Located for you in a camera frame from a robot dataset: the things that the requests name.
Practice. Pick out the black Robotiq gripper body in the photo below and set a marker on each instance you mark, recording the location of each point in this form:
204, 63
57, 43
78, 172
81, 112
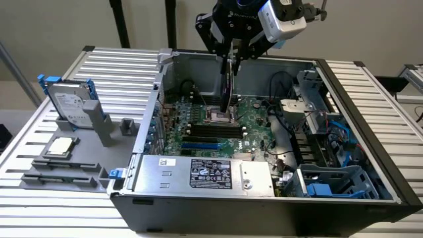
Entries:
240, 22

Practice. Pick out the black graphics card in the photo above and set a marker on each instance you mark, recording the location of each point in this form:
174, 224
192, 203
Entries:
229, 94

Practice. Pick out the black RAM slot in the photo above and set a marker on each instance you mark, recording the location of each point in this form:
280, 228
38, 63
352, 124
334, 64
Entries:
217, 128
216, 135

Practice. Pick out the black expansion slot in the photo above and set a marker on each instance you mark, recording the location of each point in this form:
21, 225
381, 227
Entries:
198, 139

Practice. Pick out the blue expansion slot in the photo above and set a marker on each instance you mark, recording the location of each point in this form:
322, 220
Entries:
200, 145

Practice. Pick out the black stand pole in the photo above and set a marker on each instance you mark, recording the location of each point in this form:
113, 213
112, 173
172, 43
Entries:
122, 22
172, 23

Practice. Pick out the grey metal disk bay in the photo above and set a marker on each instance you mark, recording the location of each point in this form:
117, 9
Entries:
310, 99

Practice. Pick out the CPU socket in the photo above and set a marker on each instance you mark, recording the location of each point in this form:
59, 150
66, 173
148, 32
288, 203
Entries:
220, 115

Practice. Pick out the green motherboard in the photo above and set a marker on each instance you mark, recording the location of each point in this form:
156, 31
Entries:
254, 129

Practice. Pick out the silver chipset heat sink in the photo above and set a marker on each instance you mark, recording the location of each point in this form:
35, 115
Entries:
244, 155

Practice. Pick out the blue disk carrier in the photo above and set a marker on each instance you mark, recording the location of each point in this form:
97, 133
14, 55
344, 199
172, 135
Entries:
100, 109

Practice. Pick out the silver hard disk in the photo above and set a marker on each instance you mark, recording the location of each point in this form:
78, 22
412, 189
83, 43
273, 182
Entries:
70, 104

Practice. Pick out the silver power supply unit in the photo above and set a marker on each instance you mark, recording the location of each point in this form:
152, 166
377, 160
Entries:
205, 176

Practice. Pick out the blue plastic disk bay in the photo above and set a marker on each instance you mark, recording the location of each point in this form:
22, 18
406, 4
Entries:
334, 182

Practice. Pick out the grey parts rack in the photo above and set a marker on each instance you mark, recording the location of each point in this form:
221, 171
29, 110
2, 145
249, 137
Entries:
83, 153

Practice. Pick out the blue case latch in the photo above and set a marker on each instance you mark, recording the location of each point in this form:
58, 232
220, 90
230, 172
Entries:
117, 173

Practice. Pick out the silver CPU chip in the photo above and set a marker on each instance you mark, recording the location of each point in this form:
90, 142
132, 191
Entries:
61, 147

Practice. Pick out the black open PC case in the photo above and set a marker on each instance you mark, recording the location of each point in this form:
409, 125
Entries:
252, 213

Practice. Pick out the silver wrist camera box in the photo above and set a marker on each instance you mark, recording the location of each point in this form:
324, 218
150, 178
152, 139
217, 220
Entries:
281, 22

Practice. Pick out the grey metal frame leg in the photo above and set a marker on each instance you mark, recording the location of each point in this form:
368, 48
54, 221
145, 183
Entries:
18, 74

